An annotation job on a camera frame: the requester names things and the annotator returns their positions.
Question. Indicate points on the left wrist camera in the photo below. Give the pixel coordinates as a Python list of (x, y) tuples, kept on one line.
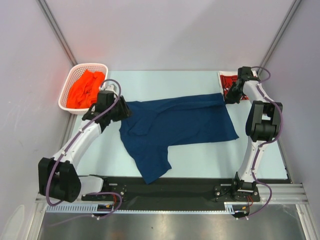
[(108, 87)]

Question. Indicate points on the right corner aluminium post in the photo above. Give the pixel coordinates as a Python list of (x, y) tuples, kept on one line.
[(294, 7)]

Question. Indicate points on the blue t shirt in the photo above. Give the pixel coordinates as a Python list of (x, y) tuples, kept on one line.
[(158, 124)]

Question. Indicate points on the orange t shirt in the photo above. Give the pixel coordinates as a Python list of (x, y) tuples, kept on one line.
[(84, 91)]

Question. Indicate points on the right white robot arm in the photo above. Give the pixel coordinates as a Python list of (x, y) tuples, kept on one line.
[(263, 126)]

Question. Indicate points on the aluminium extrusion rail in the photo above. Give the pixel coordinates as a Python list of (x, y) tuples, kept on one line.
[(274, 193)]

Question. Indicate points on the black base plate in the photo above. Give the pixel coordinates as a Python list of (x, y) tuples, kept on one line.
[(141, 204)]

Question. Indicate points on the left corner aluminium post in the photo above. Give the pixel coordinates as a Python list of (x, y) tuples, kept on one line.
[(49, 16)]

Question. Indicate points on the white plastic laundry basket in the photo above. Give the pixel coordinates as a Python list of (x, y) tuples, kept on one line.
[(74, 74)]

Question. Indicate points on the red folded Coca-Cola t shirt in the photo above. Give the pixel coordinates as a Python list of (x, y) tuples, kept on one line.
[(226, 80)]

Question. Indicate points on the corner aluminium post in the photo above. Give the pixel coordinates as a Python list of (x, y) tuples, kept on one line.
[(49, 16), (294, 7)]

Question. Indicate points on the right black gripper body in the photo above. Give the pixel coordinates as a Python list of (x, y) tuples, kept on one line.
[(233, 92)]

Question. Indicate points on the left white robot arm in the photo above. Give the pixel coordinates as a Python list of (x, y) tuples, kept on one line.
[(57, 176)]

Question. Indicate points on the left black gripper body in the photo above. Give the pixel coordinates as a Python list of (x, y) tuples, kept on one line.
[(110, 112)]

